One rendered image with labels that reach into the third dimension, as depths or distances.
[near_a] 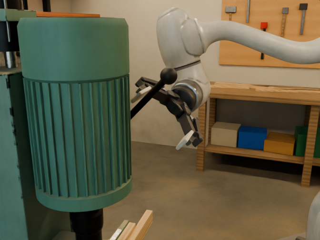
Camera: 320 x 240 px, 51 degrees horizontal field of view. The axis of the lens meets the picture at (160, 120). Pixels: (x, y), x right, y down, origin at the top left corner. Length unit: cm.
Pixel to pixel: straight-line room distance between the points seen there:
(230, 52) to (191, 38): 291
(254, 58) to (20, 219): 338
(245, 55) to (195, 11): 73
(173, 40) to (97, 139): 48
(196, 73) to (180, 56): 6
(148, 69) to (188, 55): 321
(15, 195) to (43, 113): 18
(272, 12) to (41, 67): 340
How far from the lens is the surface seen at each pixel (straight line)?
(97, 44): 51
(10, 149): 63
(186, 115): 80
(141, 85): 75
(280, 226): 285
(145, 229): 103
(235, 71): 388
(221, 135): 359
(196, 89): 90
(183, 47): 95
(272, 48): 102
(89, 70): 51
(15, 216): 69
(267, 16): 380
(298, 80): 386
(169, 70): 67
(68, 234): 78
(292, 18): 379
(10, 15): 63
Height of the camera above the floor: 150
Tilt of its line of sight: 16 degrees down
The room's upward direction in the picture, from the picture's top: straight up
